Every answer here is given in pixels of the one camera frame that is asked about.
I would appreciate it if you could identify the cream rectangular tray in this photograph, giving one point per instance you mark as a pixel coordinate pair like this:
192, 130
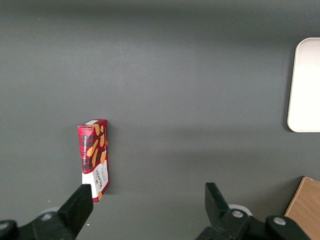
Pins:
307, 85

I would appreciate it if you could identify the dark grey table cover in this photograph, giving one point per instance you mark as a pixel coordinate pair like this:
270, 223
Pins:
160, 75

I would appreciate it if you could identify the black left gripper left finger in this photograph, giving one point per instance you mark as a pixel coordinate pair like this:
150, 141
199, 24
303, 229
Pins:
67, 220

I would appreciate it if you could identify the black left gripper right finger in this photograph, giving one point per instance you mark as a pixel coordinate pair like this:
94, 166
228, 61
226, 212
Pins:
225, 225

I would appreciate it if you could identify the brown wooden board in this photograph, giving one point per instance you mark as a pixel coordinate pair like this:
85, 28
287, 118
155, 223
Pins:
307, 200

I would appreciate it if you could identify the red tartan shortbread box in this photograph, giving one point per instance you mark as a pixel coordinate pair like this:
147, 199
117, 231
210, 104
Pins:
93, 150

